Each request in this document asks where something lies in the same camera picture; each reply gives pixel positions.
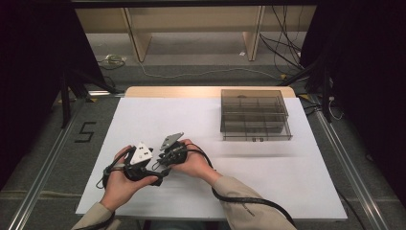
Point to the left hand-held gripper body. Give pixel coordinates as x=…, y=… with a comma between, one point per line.
x=140, y=155

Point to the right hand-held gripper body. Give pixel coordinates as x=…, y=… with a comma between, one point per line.
x=175, y=155

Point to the smoky plastic drawer box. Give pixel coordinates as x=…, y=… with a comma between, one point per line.
x=252, y=96

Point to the person's right hand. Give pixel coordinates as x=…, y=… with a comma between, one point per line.
x=196, y=164

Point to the person's left hand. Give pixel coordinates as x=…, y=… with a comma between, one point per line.
x=119, y=190

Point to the white board sheet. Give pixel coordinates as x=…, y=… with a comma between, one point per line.
x=191, y=121

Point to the black metal stand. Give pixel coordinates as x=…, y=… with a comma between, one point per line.
x=325, y=96
x=65, y=102

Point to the small white paper scrap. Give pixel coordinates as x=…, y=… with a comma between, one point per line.
x=242, y=53

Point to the black curtain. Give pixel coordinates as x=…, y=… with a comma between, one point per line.
x=367, y=80
x=28, y=80

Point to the beige wooden desk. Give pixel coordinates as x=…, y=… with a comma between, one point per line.
x=191, y=19

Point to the black overhead bar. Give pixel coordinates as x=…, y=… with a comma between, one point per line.
x=191, y=3

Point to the short aluminium rail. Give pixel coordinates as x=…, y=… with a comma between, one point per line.
x=102, y=93

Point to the long aluminium rail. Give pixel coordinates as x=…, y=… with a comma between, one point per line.
x=40, y=182
x=363, y=191

